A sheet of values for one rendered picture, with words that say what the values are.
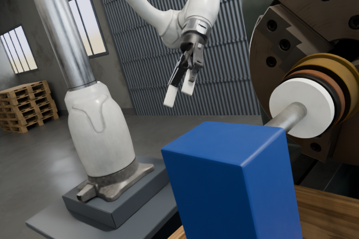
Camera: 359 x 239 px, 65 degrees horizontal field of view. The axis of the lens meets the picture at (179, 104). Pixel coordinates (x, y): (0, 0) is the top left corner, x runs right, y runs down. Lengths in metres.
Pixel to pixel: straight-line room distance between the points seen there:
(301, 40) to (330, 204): 0.25
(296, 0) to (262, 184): 0.33
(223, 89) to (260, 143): 3.36
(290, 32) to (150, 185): 0.60
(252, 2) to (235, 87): 2.80
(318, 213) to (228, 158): 0.33
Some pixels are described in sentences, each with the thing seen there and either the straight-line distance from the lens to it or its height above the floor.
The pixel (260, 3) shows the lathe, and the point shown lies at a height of 1.20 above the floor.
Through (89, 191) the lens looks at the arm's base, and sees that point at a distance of 0.87.
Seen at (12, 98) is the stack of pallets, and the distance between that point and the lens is 6.30.
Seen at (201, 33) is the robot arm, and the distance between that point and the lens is 0.88.
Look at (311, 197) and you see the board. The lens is 0.51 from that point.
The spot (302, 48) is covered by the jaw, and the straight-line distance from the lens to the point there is 0.41.
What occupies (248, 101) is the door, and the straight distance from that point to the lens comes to 3.46.
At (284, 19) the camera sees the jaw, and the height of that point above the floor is 1.17.
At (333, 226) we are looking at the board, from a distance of 0.48.
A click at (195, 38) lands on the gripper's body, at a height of 1.16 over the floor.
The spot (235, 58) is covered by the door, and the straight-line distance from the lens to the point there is 3.36.
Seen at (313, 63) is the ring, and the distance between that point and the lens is 0.36.
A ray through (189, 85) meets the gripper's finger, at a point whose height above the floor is 1.05.
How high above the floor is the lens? 1.20
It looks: 15 degrees down
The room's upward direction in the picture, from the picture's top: 15 degrees counter-clockwise
